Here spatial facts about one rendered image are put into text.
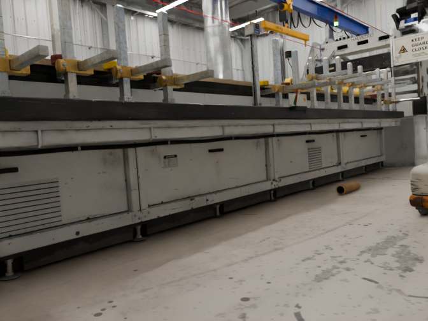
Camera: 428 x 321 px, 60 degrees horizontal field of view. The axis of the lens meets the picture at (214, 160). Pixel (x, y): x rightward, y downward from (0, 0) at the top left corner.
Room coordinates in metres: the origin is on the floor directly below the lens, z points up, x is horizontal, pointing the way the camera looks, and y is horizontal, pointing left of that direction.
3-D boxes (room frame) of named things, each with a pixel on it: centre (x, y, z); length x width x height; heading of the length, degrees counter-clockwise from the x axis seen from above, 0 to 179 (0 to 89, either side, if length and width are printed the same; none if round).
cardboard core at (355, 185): (3.02, -1.09, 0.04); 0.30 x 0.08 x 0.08; 137
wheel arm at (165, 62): (1.65, 0.31, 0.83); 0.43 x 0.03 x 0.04; 47
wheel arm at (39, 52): (1.28, 0.65, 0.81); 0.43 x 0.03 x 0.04; 47
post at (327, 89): (3.12, -0.99, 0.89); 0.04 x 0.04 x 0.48; 47
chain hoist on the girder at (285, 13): (7.71, -1.69, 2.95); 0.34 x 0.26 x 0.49; 137
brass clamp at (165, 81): (1.85, 0.19, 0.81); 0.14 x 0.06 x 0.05; 137
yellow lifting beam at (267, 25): (7.71, -1.69, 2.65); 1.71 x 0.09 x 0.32; 137
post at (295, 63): (2.75, -0.65, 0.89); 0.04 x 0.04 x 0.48; 47
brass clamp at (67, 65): (1.49, 0.53, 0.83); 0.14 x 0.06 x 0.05; 137
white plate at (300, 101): (2.71, -0.65, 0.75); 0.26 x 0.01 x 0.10; 137
